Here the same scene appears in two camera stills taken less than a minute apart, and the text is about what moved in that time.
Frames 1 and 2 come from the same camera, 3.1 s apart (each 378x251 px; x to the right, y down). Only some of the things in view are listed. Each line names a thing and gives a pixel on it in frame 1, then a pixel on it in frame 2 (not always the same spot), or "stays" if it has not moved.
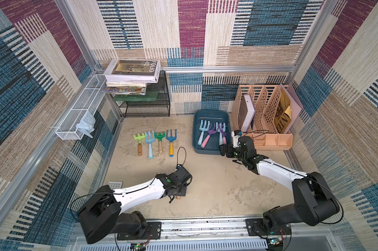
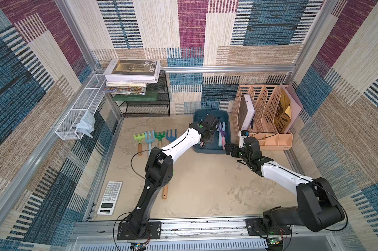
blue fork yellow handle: x=171 y=138 stays
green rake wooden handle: x=159 y=136 stays
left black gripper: x=184 y=190 → x=211 y=132
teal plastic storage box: x=215 y=116 stays
